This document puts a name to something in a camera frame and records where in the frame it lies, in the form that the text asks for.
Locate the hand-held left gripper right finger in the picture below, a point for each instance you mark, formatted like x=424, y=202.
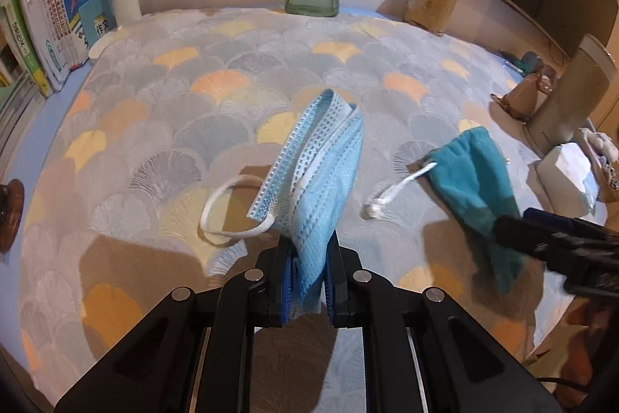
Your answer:
x=330, y=297

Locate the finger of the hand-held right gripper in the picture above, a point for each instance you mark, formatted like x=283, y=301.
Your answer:
x=561, y=219
x=522, y=234

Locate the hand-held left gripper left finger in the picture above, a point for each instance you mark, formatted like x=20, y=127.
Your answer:
x=287, y=292

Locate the blue face mask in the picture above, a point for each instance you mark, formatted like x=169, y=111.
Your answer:
x=329, y=180

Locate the white teal tissue pack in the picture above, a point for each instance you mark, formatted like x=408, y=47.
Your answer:
x=561, y=176

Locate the white plush toy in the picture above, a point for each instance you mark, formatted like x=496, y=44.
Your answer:
x=599, y=142

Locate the small brown leather bag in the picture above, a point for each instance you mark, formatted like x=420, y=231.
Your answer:
x=524, y=101

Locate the small green item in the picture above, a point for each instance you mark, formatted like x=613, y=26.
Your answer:
x=529, y=62

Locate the cardboard pen holder with pens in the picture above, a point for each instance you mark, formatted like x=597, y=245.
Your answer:
x=430, y=9

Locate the brown round disc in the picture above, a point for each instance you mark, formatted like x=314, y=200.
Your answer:
x=12, y=219

